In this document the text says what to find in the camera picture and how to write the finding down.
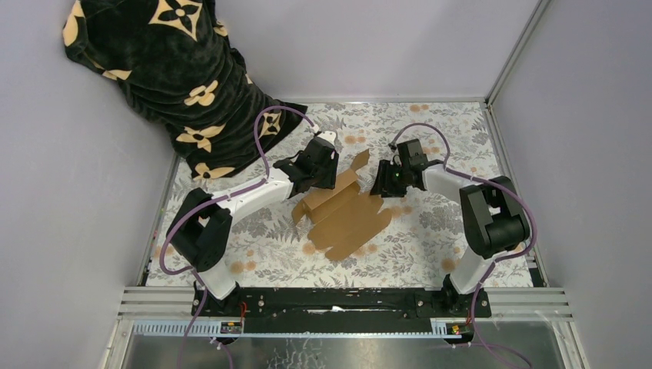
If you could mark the floral patterned table mat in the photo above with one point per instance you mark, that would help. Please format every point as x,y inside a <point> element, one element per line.
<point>424,240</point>

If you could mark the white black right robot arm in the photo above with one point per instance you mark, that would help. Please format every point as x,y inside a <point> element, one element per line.
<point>494,223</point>

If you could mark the aluminium frame post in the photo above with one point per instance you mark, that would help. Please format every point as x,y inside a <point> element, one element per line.
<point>530,27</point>

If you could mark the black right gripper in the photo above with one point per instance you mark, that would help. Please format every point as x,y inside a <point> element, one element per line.
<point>383,181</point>

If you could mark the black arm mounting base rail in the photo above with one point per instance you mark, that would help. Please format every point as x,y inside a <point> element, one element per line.
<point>377,304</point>

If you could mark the white slotted cable duct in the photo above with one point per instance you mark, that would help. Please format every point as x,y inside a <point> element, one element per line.
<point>302,327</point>

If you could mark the black floral plush blanket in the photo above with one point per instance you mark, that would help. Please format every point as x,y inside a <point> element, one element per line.
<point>175,66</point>

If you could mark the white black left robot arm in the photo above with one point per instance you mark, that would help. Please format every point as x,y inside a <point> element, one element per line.
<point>201,229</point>

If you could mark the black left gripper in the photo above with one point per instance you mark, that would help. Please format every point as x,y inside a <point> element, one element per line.
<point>327,182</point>

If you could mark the brown cardboard box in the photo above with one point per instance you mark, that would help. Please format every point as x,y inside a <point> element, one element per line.
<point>345,218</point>

